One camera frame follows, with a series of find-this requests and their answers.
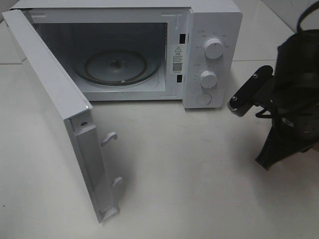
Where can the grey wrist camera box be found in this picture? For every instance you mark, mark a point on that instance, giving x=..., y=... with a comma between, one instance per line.
x=237, y=107

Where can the white warning label sticker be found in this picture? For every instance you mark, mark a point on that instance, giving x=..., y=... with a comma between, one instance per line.
x=177, y=58

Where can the glass microwave turntable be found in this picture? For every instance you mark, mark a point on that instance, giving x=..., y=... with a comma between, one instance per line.
x=116, y=68

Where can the white microwave oven body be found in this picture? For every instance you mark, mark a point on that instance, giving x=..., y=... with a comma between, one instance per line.
x=77, y=28

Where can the white microwave door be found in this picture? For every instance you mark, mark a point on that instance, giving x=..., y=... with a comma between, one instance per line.
x=67, y=113

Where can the round white door-release button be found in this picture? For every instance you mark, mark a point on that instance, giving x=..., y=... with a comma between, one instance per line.
x=204, y=99

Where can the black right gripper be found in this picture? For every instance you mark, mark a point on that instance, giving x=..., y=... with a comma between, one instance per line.
x=289, y=97

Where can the white dial knob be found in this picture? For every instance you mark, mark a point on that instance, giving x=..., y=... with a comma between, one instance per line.
x=208, y=79
x=213, y=47

